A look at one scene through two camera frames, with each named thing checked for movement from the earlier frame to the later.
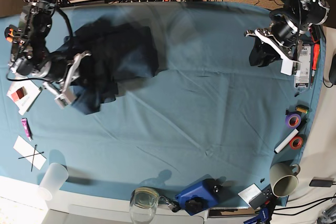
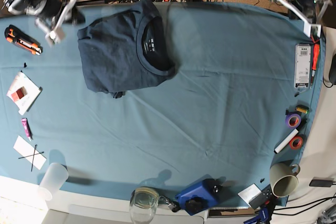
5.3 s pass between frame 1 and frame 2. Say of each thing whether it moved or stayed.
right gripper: moved
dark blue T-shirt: moved
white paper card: stayed
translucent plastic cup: stayed
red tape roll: stayed
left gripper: moved
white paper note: stayed
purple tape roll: stayed
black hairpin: stayed
